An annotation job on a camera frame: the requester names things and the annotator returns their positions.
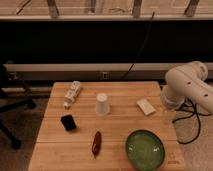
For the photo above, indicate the white rectangular block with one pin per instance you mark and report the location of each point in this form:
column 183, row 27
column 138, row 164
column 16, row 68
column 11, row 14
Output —
column 145, row 106

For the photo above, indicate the green ceramic plate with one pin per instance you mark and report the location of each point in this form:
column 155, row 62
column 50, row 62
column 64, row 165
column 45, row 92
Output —
column 145, row 150

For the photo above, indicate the black eraser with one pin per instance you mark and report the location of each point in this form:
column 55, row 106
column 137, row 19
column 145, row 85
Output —
column 68, row 122

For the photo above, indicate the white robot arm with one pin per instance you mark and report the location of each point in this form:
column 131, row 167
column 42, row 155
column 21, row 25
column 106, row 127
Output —
column 187, row 82

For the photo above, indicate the black office chair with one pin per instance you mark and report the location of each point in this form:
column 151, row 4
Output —
column 6, row 76

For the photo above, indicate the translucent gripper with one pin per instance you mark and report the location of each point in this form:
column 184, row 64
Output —
column 168, row 115

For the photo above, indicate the red chili pepper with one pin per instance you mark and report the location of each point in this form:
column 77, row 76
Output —
column 96, row 146

